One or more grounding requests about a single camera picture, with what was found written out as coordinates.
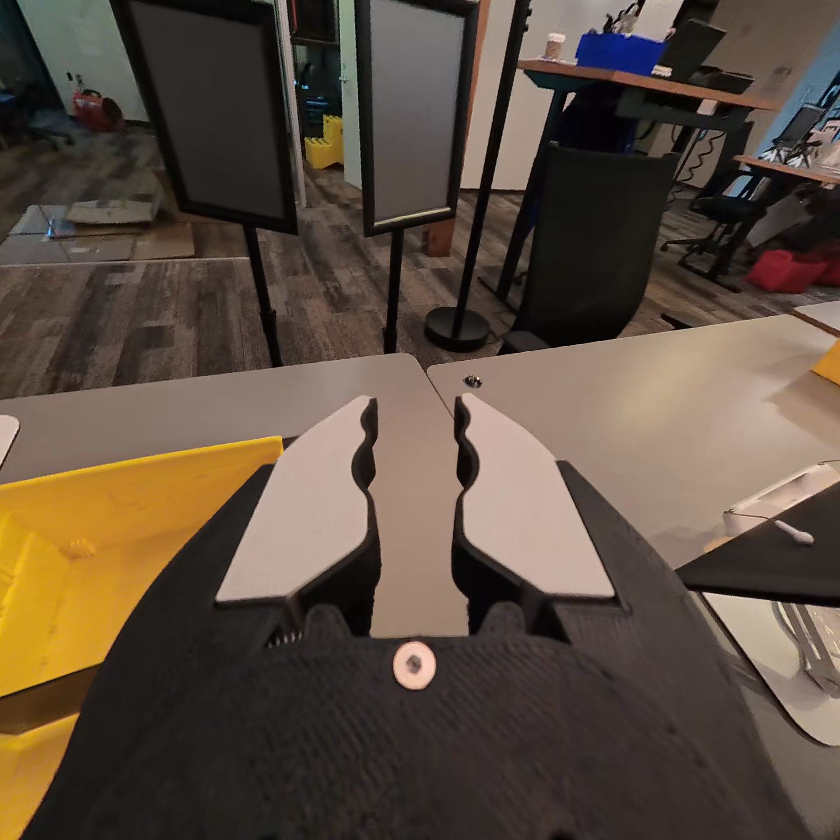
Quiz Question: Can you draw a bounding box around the black mesh chair back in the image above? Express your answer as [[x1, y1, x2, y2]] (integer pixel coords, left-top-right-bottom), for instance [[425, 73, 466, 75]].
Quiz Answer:
[[499, 141, 683, 355]]

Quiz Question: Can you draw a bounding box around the metal shelf rack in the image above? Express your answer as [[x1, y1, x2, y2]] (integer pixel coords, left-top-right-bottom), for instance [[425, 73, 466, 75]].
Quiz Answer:
[[289, 0, 343, 132]]

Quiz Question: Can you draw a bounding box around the black laptop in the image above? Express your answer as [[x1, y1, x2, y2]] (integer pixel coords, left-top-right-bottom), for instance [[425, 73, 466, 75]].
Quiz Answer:
[[656, 18, 756, 94]]

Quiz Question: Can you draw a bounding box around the blue plastic bin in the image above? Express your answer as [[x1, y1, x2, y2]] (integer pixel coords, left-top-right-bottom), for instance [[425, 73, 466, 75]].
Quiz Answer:
[[575, 29, 670, 70]]

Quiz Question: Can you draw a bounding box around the black office chair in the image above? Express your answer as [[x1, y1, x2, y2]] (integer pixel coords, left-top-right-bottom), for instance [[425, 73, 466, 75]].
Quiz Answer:
[[663, 121, 772, 293]]

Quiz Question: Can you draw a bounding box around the black bin divider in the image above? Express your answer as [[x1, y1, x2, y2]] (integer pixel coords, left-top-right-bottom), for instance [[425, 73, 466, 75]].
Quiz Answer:
[[0, 676, 93, 737]]

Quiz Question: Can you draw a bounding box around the stack of yellow bins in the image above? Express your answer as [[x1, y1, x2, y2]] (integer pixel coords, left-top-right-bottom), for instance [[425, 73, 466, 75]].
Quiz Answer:
[[304, 115, 347, 169]]

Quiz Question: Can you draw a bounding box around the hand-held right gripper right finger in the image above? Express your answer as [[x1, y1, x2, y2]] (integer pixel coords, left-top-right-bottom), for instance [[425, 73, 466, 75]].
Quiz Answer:
[[451, 393, 616, 621]]

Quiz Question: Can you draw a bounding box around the wooden desk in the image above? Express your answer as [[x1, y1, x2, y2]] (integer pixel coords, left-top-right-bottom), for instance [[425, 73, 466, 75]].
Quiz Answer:
[[734, 152, 840, 188], [518, 58, 782, 293]]

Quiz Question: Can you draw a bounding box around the black framed sign stand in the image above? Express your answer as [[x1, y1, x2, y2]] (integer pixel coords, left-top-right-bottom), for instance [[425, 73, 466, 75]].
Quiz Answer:
[[110, 0, 301, 368], [354, 0, 483, 355]]

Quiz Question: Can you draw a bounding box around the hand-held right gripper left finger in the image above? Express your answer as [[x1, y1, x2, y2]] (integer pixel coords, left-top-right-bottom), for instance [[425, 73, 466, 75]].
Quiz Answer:
[[215, 395, 383, 624]]

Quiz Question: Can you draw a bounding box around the flattened cardboard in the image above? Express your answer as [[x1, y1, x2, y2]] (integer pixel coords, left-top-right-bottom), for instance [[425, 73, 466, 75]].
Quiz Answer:
[[0, 197, 198, 266]]

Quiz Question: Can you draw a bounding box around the red bag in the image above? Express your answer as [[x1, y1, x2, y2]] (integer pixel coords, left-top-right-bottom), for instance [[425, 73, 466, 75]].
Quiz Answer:
[[747, 248, 840, 295]]

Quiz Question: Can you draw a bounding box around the wooden column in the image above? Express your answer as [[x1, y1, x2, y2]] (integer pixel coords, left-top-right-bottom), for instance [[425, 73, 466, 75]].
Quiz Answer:
[[423, 0, 492, 258]]

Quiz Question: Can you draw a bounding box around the red floor blower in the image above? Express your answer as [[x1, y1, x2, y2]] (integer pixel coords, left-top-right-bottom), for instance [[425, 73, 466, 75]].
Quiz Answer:
[[71, 88, 127, 132]]

